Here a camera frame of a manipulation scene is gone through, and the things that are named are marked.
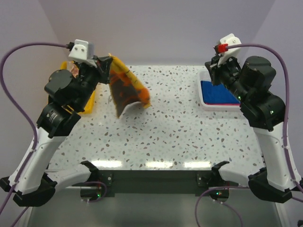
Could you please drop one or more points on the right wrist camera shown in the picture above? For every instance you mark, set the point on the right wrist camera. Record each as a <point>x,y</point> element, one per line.
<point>226,47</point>

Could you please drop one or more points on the white orange patterned towel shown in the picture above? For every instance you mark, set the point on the white orange patterned towel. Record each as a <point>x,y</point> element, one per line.
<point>72,68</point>

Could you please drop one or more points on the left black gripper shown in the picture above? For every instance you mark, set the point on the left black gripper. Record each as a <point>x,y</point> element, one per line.
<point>105,62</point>

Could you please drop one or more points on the white perforated plastic basket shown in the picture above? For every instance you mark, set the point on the white perforated plastic basket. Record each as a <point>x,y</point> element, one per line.
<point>203,75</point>

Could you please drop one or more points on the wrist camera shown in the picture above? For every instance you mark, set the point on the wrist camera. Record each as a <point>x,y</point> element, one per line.
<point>226,47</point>
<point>83,52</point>

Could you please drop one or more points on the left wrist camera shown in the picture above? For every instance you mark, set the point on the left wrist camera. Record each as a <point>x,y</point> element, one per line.
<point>83,52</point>

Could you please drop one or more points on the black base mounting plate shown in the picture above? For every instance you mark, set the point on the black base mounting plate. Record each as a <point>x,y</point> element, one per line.
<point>112,182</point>

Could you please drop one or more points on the orange grey cat towel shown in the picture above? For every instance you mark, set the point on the orange grey cat towel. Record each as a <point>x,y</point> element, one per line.
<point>125,87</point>

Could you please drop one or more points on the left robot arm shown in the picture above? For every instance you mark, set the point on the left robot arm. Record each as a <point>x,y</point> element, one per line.
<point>68,95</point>

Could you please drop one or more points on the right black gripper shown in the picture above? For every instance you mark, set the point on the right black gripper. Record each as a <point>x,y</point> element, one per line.
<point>214,73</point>

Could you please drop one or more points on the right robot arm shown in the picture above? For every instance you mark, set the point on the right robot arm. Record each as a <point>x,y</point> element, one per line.
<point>265,112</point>

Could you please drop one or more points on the blue towel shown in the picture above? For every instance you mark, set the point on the blue towel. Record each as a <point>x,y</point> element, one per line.
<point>216,94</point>

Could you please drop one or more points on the yellow plastic bin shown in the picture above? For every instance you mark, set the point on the yellow plastic bin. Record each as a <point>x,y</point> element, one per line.
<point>89,106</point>

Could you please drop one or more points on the pink microfiber towel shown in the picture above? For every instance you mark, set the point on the pink microfiber towel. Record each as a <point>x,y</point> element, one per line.
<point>222,104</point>

